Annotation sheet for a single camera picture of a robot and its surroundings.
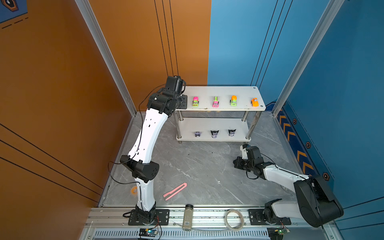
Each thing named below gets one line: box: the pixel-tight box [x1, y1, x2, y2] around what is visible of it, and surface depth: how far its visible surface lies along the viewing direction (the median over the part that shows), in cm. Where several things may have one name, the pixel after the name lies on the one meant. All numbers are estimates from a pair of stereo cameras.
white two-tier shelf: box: [174, 86, 266, 144], surface depth 81 cm
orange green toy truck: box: [230, 95, 238, 106], surface depth 77 cm
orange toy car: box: [250, 97, 260, 107], surface depth 77 cm
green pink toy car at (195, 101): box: [192, 96, 200, 107], surface depth 77 cm
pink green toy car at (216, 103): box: [212, 96, 220, 108], surface depth 76 cm
